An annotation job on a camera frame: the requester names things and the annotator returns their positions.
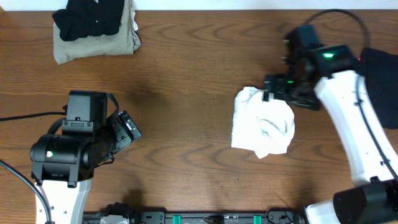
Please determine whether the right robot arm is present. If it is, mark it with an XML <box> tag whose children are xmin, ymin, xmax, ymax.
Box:
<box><xmin>264</xmin><ymin>44</ymin><xmax>397</xmax><ymax>223</ymax></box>

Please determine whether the black garment right edge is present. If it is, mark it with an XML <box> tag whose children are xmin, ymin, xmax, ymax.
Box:
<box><xmin>361</xmin><ymin>48</ymin><xmax>397</xmax><ymax>129</ymax></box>

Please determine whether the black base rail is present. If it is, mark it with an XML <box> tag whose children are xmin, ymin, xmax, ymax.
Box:
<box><xmin>81</xmin><ymin>202</ymin><xmax>307</xmax><ymax>224</ymax></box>

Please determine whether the white t-shirt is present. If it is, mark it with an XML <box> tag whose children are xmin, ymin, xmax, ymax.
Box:
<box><xmin>231</xmin><ymin>86</ymin><xmax>295</xmax><ymax>159</ymax></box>

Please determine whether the folded khaki garment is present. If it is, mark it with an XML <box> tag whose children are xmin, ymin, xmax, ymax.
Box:
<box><xmin>53</xmin><ymin>0</ymin><xmax>141</xmax><ymax>65</ymax></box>

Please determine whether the folded black garment on stack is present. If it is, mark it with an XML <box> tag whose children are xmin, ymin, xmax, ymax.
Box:
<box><xmin>52</xmin><ymin>0</ymin><xmax>125</xmax><ymax>42</ymax></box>

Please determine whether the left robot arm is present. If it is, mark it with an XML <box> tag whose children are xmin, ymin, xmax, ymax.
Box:
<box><xmin>30</xmin><ymin>111</ymin><xmax>142</xmax><ymax>223</ymax></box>

